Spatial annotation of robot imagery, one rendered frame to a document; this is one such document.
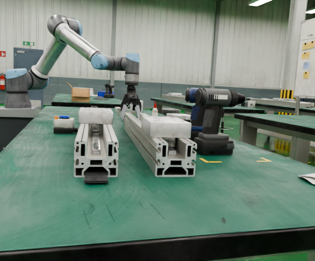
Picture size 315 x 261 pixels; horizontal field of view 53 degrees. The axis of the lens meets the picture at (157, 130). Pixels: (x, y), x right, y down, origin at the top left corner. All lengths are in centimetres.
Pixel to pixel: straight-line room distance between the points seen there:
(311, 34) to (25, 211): 432
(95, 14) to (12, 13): 286
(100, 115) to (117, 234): 62
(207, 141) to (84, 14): 1185
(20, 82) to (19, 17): 1077
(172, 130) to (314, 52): 380
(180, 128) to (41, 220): 44
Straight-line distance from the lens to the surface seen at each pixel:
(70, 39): 178
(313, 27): 463
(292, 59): 936
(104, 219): 54
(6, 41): 1278
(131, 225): 52
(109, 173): 76
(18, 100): 205
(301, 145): 358
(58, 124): 139
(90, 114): 106
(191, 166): 79
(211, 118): 107
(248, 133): 319
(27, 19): 1275
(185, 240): 50
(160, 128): 83
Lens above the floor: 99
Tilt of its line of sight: 8 degrees down
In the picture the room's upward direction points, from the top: 3 degrees clockwise
